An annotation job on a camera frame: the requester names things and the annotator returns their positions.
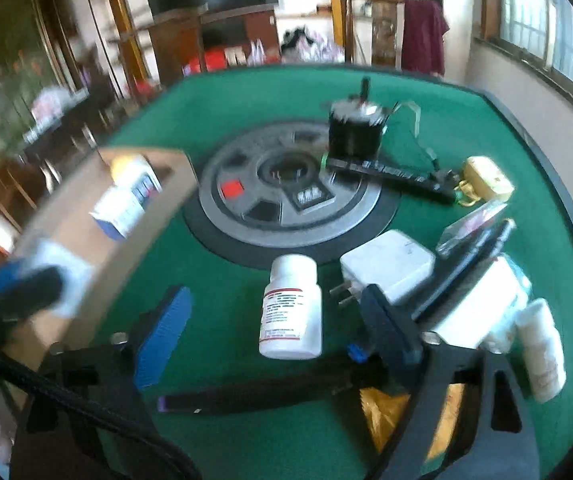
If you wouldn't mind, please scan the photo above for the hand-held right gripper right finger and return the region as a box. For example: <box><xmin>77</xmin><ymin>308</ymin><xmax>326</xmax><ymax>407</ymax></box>
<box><xmin>360</xmin><ymin>284</ymin><xmax>540</xmax><ymax>480</ymax></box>

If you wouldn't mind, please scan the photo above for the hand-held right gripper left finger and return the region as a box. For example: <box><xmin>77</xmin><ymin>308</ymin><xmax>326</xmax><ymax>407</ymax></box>
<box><xmin>9</xmin><ymin>286</ymin><xmax>193</xmax><ymax>480</ymax></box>

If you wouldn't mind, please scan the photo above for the white soft packet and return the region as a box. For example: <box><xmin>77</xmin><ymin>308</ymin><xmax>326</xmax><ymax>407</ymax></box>
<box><xmin>31</xmin><ymin>239</ymin><xmax>100</xmax><ymax>319</ymax></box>

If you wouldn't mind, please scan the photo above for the brown cardboard box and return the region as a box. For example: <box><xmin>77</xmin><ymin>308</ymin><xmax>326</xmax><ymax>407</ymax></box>
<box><xmin>14</xmin><ymin>147</ymin><xmax>200</xmax><ymax>356</ymax></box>

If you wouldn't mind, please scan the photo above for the cartoon printed tissue pack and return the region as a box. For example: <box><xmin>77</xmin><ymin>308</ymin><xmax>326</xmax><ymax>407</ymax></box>
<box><xmin>431</xmin><ymin>255</ymin><xmax>534</xmax><ymax>357</ymax></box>

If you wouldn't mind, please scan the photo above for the white power adapter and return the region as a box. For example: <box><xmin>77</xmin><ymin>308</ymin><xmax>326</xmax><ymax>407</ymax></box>
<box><xmin>330</xmin><ymin>230</ymin><xmax>437</xmax><ymax>312</ymax></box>

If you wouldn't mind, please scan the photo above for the yellow foil packet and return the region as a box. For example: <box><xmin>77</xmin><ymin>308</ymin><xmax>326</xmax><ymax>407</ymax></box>
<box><xmin>360</xmin><ymin>385</ymin><xmax>464</xmax><ymax>465</ymax></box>

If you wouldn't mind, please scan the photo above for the black marker pen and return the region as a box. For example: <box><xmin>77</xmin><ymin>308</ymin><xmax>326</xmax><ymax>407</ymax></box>
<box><xmin>410</xmin><ymin>218</ymin><xmax>517</xmax><ymax>322</ymax></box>

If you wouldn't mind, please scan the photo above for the white pill bottle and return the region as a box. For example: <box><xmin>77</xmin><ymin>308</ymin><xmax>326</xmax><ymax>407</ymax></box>
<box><xmin>259</xmin><ymin>254</ymin><xmax>323</xmax><ymax>361</ymax></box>

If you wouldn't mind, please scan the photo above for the black marker purple end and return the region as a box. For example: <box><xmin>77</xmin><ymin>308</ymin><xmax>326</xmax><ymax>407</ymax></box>
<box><xmin>158</xmin><ymin>352</ymin><xmax>389</xmax><ymax>416</ymax></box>

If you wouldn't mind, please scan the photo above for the white and blue carton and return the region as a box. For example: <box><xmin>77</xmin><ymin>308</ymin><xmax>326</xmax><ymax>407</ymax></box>
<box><xmin>89</xmin><ymin>157</ymin><xmax>164</xmax><ymax>241</ymax></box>

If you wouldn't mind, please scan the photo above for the grey round table centre panel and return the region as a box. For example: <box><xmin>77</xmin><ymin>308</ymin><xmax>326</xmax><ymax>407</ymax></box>
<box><xmin>184</xmin><ymin>120</ymin><xmax>401</xmax><ymax>268</ymax></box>

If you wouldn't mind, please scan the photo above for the clear plastic case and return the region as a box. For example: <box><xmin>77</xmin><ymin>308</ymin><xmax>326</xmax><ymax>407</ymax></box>
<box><xmin>436</xmin><ymin>199</ymin><xmax>509</xmax><ymax>260</ymax></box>

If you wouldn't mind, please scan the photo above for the small white bottle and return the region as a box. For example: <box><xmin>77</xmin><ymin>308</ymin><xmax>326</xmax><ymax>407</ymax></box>
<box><xmin>516</xmin><ymin>298</ymin><xmax>567</xmax><ymax>404</ymax></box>

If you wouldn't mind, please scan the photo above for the yellow keyring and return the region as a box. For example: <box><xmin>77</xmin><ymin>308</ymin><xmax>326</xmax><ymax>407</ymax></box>
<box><xmin>453</xmin><ymin>180</ymin><xmax>478</xmax><ymax>209</ymax></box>

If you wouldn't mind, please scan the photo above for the pale yellow power socket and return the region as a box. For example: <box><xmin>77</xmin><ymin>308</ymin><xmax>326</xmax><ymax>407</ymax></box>
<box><xmin>461</xmin><ymin>156</ymin><xmax>515</xmax><ymax>208</ymax></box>

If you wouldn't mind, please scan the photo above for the black electric motor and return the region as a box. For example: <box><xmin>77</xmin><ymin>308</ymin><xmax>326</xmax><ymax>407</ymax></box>
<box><xmin>323</xmin><ymin>77</ymin><xmax>392</xmax><ymax>158</ymax></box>

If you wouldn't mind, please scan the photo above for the red box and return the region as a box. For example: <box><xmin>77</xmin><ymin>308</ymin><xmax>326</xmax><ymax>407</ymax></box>
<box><xmin>200</xmin><ymin>47</ymin><xmax>228</xmax><ymax>72</ymax></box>

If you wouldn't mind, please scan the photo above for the wooden television cabinet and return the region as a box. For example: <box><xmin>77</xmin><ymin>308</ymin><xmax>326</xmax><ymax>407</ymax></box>
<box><xmin>149</xmin><ymin>4</ymin><xmax>280</xmax><ymax>88</ymax></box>

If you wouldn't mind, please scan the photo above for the floral plastic bag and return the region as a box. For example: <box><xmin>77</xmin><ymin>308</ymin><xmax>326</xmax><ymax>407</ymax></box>
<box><xmin>280</xmin><ymin>27</ymin><xmax>345</xmax><ymax>64</ymax></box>

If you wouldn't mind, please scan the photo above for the dark red garment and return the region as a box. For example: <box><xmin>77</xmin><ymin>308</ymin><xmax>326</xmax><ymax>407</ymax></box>
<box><xmin>400</xmin><ymin>0</ymin><xmax>451</xmax><ymax>77</ymax></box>

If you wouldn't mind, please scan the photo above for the wooden armchair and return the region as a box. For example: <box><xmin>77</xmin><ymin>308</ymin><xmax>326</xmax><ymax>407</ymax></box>
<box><xmin>336</xmin><ymin>0</ymin><xmax>408</xmax><ymax>68</ymax></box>

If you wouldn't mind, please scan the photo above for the black braided cable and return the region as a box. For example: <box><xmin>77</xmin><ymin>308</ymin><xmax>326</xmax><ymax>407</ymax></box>
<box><xmin>0</xmin><ymin>339</ymin><xmax>203</xmax><ymax>480</ymax></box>

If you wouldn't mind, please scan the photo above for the dark green wall painting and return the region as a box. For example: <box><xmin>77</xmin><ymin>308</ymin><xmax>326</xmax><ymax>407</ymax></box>
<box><xmin>0</xmin><ymin>0</ymin><xmax>64</xmax><ymax>183</ymax></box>

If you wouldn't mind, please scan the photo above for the thin motor cable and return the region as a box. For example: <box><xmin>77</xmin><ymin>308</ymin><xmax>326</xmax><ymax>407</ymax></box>
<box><xmin>385</xmin><ymin>101</ymin><xmax>443</xmax><ymax>172</ymax></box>

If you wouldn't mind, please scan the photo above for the window with dark frame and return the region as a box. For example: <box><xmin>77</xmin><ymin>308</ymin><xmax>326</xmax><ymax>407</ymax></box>
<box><xmin>483</xmin><ymin>0</ymin><xmax>573</xmax><ymax>133</ymax></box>

